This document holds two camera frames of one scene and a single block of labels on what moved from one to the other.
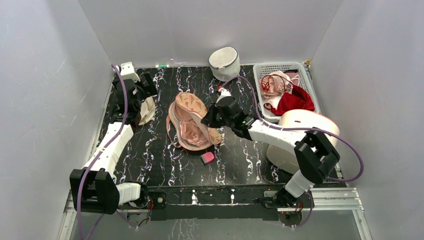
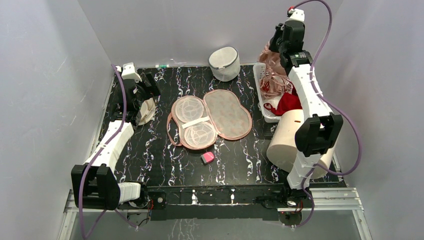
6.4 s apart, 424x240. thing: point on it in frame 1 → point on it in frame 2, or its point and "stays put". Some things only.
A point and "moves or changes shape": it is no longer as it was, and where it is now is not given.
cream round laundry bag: (147, 110) stays put
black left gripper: (150, 90) stays put
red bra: (296, 100) stays put
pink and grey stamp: (207, 157) stays put
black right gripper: (215, 114) → (276, 42)
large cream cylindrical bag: (284, 159) stays put
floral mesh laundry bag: (184, 128) moves or changes shape
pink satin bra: (185, 129) → (276, 82)
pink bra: (273, 85) stays put
